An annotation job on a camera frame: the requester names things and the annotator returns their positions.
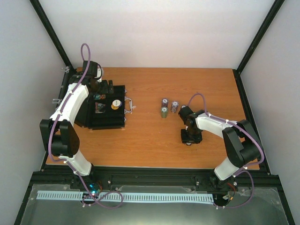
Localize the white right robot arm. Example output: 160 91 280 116
179 106 264 190

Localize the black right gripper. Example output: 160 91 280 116
181 128 203 144

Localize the white dealer button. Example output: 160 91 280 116
112 99 122 107

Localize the black left frame post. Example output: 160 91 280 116
30 0 75 72

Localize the black right frame post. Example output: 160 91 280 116
235 0 286 73

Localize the black aluminium frame rail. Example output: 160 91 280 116
30 165 282 191

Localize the white slotted cable duct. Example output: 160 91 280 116
36 190 214 204

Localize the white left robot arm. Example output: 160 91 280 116
39 60 114 189

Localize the black frame post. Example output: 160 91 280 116
30 0 75 72
235 0 286 73

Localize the black poker set case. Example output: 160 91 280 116
68 70 134 129

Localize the grey chip stack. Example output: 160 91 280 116
171 101 179 113

